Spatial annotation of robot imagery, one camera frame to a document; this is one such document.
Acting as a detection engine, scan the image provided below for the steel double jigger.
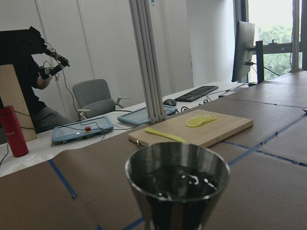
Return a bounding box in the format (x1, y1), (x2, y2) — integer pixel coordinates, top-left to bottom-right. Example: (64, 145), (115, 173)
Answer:
(125, 142), (230, 230)

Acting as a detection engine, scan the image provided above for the yellow plastic knife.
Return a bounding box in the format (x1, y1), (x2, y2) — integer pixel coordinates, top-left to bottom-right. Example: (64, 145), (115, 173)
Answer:
(145, 127), (186, 143)

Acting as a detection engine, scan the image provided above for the black computer mouse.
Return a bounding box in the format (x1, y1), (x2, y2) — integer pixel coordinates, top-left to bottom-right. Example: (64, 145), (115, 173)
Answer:
(163, 99), (177, 106)

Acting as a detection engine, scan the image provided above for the lemon slice front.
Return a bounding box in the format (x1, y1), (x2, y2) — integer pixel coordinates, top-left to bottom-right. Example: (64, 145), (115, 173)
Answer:
(185, 117), (203, 127)

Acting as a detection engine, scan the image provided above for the black keyboard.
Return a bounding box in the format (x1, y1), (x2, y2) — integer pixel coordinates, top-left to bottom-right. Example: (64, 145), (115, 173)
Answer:
(175, 85), (218, 103)

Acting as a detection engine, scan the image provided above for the grey office chair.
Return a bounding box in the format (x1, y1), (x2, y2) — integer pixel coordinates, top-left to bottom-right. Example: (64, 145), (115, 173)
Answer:
(72, 79), (129, 119)

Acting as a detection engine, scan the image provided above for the bamboo cutting board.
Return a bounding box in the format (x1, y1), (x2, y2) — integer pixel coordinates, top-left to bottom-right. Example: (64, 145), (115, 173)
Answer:
(127, 109), (254, 148)

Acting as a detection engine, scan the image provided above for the teach pendant with red button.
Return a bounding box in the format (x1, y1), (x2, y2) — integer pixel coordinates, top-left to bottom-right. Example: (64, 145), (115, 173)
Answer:
(52, 116), (114, 145)

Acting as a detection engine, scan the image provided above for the black monitor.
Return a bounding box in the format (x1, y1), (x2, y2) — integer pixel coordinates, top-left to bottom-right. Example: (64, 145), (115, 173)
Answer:
(232, 21), (255, 82)

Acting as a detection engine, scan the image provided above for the red thermos bottle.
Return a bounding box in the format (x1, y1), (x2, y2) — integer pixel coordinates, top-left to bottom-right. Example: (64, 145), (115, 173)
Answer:
(0, 106), (29, 158)

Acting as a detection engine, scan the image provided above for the brown cardboard panel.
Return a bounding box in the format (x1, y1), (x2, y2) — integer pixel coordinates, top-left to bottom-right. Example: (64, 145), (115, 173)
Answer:
(0, 64), (37, 142)

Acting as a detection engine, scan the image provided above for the person in black shirt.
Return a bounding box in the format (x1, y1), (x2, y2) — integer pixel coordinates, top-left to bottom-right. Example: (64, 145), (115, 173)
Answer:
(0, 26), (71, 133)

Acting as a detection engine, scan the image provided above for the aluminium frame post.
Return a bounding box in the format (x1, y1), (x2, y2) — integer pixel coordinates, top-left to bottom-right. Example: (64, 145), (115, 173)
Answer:
(129, 0), (165, 124)

